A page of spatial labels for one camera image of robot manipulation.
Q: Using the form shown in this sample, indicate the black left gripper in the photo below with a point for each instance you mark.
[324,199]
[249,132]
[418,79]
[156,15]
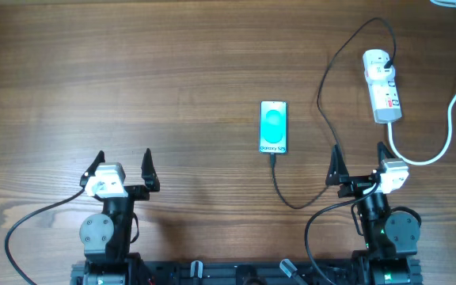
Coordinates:
[134,190]

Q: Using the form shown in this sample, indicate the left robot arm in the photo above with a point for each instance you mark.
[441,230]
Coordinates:
[107,236]

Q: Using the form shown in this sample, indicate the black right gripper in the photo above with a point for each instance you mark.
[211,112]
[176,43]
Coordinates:
[358,184]

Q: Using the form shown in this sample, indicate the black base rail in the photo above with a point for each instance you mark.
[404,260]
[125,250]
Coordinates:
[248,273]

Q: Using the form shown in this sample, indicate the white power strip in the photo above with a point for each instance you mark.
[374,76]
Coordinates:
[385,102]

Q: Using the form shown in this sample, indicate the turquoise screen smartphone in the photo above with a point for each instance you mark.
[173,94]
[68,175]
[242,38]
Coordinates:
[273,127]

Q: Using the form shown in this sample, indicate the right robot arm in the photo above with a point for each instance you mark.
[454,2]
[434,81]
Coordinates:
[390,233]

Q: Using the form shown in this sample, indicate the white USB charger plug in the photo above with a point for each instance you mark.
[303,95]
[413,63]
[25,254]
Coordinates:
[375,72]

